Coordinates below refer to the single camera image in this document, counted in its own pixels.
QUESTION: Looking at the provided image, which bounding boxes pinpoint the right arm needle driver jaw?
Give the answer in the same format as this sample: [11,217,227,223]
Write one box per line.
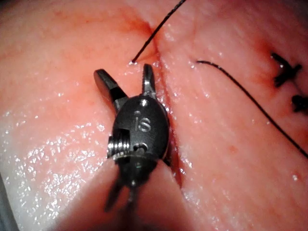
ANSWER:
[93,68,129,113]
[141,63,157,100]

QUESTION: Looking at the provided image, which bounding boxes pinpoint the black stitching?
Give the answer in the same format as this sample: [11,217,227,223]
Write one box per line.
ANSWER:
[270,51,308,114]

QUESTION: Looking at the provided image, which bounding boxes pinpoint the right arm needle driver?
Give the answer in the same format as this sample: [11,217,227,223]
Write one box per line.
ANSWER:
[107,95,170,167]

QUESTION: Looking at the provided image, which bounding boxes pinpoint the black thread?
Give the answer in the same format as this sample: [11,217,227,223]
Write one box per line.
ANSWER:
[131,0,308,159]

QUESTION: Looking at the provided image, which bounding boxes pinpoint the tissue pad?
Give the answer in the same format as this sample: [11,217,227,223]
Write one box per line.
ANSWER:
[0,0,308,231]

